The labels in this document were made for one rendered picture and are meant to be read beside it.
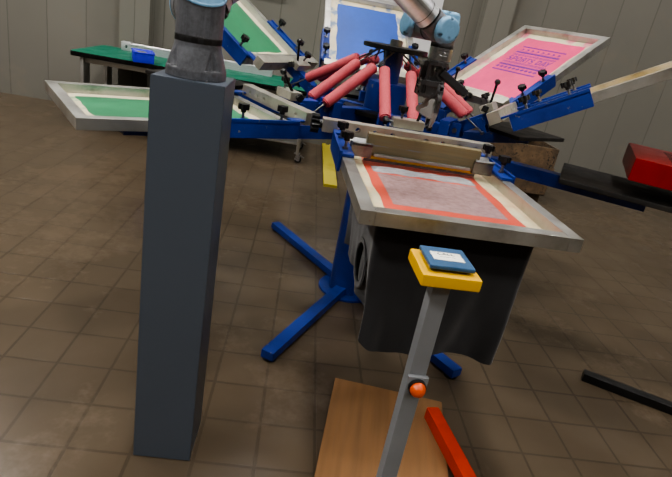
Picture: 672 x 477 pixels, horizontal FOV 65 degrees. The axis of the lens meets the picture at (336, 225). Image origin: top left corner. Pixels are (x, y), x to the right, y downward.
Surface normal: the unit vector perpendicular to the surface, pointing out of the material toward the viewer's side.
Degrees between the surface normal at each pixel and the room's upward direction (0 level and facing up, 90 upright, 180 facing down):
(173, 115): 90
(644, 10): 90
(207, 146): 90
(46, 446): 0
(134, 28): 90
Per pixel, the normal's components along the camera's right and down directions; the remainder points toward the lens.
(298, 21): 0.04, 0.37
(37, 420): 0.17, -0.92
